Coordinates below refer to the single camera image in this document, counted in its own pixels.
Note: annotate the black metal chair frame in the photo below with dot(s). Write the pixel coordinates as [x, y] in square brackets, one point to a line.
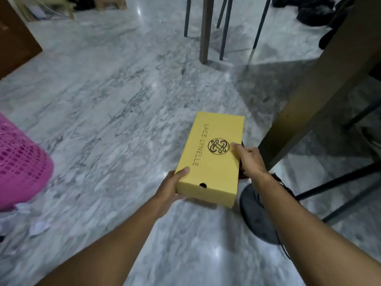
[342, 181]

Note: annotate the person's right hand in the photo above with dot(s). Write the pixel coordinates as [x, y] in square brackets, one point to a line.
[252, 163]

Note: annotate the brown wooden table leg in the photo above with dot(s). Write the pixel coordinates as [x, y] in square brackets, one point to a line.
[321, 83]

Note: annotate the brown wooden door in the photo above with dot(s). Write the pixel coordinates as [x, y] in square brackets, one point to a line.
[15, 35]

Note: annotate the round black fan base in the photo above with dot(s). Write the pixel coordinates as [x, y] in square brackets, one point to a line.
[256, 215]

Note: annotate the black metal chair legs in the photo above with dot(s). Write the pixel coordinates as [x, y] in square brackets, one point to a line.
[227, 23]

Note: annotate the person's left thumb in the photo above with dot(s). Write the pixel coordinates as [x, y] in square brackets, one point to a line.
[182, 173]

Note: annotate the thin brown table leg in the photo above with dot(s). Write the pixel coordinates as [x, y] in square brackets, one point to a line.
[207, 29]

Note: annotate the person's right forearm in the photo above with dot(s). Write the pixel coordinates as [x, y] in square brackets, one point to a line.
[309, 235]

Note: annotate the light wooden rack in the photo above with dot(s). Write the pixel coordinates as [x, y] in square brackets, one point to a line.
[47, 7]

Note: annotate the pink plastic mesh basket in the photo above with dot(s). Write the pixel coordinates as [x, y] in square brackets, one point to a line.
[20, 166]

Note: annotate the person's left hand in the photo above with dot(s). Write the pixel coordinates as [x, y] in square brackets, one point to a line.
[166, 190]

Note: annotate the person's right thumb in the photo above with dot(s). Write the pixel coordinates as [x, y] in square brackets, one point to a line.
[237, 146]

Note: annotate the pile of black bags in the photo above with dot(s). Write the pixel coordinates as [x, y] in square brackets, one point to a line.
[315, 10]

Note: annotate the yellow cardboard shoe box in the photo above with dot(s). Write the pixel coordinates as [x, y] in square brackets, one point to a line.
[212, 159]

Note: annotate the person's left forearm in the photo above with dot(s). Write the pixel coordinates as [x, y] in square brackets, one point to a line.
[110, 250]

